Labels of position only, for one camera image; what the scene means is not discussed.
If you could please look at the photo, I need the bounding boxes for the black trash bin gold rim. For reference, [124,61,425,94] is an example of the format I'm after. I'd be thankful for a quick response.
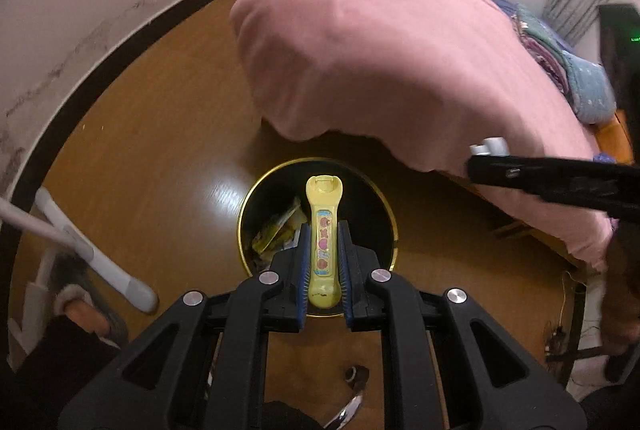
[237,156,399,321]

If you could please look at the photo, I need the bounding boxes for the yellow crumpled wrapper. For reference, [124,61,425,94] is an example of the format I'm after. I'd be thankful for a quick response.
[251,197,307,257]

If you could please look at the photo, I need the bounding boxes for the blue patterned quilt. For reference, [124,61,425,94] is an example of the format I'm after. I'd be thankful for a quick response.
[492,0,618,124]

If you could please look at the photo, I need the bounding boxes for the chrome chair leg with caster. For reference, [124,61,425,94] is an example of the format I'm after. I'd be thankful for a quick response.
[322,364,372,430]

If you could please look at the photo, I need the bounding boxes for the wooden bed frame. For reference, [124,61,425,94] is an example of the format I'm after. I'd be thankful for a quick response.
[450,109,637,271]

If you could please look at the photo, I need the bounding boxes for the person's right hand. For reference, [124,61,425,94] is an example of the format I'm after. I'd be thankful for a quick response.
[601,225,640,354]

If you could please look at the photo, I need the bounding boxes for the person's dark trousers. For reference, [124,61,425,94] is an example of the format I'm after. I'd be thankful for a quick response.
[0,315,122,430]

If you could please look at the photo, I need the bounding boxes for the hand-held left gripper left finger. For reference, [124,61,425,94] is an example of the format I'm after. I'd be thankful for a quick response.
[57,222,311,430]

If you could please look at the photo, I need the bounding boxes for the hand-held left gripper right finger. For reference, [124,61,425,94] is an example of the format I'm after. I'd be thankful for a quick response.
[337,220,586,430]

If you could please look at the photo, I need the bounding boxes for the black metal frame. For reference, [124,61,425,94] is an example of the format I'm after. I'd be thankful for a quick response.
[554,280,640,387]

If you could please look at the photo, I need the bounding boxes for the small white plastic piece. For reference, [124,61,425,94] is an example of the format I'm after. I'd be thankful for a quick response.
[470,136,509,157]

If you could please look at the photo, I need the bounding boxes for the yellow plastic tube toy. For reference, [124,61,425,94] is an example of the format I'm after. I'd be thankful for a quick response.
[306,175,345,309]

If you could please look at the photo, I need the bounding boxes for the grey fuzzy slipper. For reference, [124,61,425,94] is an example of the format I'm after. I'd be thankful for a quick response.
[52,284,129,347]

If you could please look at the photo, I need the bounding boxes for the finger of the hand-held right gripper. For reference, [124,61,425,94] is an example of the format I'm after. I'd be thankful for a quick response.
[466,155,640,224]

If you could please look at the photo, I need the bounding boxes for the white table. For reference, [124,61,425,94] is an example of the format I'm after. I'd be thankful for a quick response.
[0,187,159,356]

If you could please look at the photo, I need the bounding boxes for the pink blanket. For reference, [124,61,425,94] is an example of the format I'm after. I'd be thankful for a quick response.
[230,0,617,274]

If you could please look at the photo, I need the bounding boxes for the thin tangled cable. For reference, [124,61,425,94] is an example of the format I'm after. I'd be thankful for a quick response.
[541,270,587,362]

